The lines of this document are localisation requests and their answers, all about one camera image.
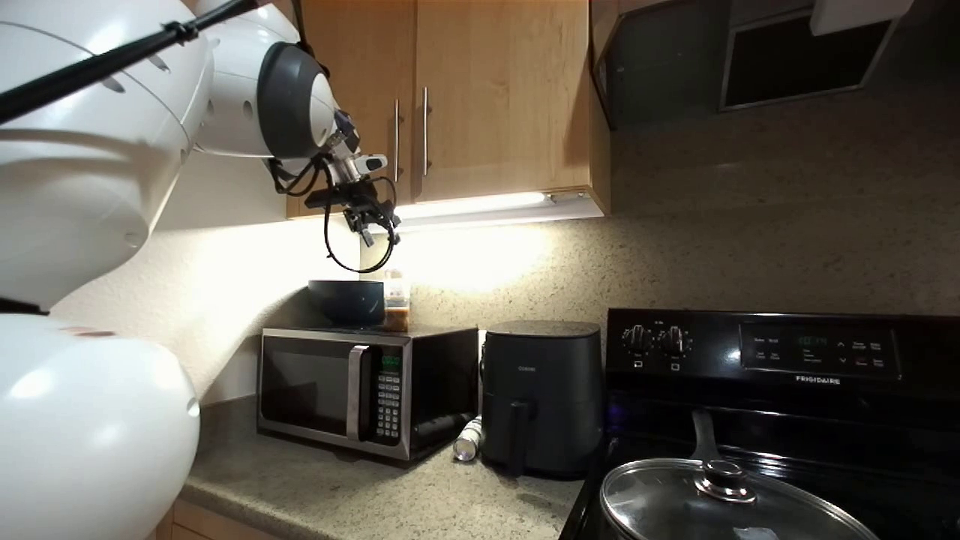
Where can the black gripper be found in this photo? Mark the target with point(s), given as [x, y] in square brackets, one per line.
[362, 190]

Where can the clear plastic bottle white cap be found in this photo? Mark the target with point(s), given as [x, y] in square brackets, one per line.
[396, 303]

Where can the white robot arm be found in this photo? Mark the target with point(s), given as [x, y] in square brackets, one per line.
[91, 250]

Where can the black stainless microwave oven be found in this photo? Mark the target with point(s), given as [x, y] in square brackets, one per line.
[310, 385]

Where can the dark blue bowl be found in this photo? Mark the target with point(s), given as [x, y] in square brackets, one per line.
[347, 302]

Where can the under-cabinet strip light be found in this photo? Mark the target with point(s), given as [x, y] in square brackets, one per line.
[481, 209]

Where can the small pale kitchen item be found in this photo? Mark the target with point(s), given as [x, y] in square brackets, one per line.
[469, 440]

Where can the black range hood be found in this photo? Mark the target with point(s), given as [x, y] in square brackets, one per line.
[720, 60]

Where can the black frying pan with lid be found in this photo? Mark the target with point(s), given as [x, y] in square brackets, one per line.
[678, 511]

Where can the black electric stove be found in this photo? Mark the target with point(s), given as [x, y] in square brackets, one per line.
[798, 401]

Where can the wooden wall cabinet two doors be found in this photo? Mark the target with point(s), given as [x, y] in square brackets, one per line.
[499, 100]

